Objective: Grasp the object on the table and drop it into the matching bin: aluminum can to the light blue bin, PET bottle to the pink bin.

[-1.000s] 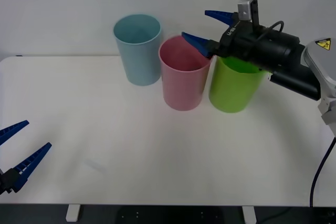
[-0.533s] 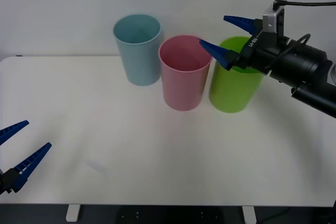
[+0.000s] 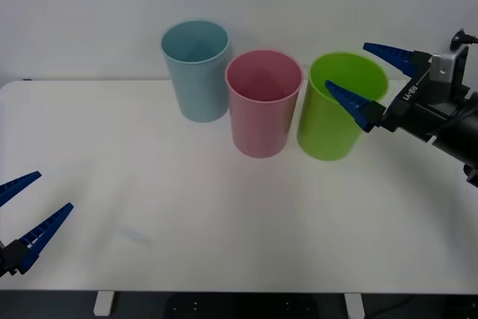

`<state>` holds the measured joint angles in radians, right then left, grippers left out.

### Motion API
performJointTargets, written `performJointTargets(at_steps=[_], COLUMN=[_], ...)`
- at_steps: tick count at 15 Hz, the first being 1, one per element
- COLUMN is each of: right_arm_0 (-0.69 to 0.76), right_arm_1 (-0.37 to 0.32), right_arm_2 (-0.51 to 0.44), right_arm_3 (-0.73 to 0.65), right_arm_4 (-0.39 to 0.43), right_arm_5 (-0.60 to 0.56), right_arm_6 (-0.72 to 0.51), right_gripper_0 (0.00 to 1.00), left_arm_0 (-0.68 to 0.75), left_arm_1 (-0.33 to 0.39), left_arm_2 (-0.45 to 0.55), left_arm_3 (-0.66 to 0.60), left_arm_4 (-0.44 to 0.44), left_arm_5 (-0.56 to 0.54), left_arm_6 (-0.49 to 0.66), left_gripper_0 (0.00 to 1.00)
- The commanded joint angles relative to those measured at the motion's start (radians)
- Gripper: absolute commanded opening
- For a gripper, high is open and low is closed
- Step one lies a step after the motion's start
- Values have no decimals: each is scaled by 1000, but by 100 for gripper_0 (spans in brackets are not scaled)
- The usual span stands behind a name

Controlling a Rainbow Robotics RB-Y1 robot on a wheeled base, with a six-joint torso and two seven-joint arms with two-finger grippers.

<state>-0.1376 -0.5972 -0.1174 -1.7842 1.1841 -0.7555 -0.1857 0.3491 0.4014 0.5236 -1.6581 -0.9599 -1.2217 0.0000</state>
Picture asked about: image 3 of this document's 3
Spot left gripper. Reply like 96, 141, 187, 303
0, 171, 75, 279

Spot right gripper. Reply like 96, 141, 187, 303
324, 42, 471, 141

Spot green plastic bin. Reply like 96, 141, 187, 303
297, 51, 391, 162

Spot white table leg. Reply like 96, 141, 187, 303
93, 291, 115, 317
343, 293, 364, 319

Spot pink plastic bin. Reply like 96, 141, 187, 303
225, 49, 303, 158

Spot pale blue plastic bin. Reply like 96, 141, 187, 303
161, 19, 230, 123

